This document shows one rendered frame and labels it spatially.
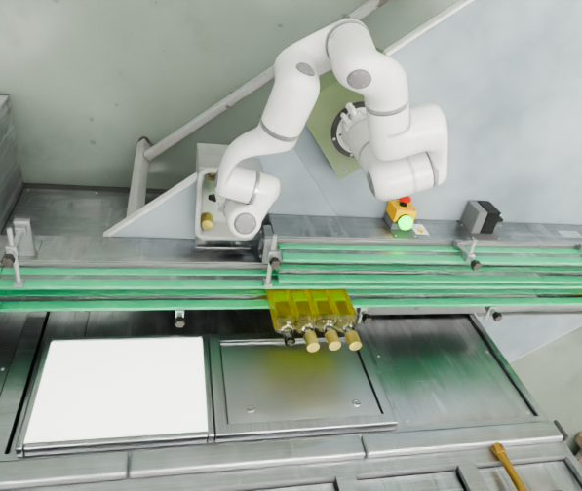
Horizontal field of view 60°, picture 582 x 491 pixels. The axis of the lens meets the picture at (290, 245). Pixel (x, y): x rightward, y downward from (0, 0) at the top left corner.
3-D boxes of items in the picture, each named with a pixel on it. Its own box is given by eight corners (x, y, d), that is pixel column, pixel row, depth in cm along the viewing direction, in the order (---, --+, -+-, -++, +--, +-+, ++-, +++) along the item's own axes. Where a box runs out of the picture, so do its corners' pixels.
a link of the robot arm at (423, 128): (359, 97, 102) (435, 74, 102) (369, 186, 119) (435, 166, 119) (373, 122, 96) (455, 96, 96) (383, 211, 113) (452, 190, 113)
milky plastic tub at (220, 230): (193, 223, 151) (194, 240, 144) (197, 154, 138) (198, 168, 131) (252, 225, 155) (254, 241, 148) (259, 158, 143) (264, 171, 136)
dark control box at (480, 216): (458, 219, 169) (471, 233, 162) (467, 199, 165) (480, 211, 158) (481, 220, 171) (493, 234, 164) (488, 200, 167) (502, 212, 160)
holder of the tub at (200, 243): (193, 237, 154) (194, 251, 148) (198, 154, 139) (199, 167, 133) (249, 239, 158) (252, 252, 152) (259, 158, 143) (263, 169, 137)
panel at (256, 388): (47, 345, 138) (16, 457, 110) (46, 337, 136) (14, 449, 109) (357, 337, 159) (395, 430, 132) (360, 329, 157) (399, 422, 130)
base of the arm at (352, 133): (321, 119, 130) (335, 144, 118) (362, 88, 127) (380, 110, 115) (352, 160, 139) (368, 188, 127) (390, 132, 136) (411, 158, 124)
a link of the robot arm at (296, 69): (337, 153, 102) (329, 113, 112) (390, 58, 88) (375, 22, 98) (261, 131, 97) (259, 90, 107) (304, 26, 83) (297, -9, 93)
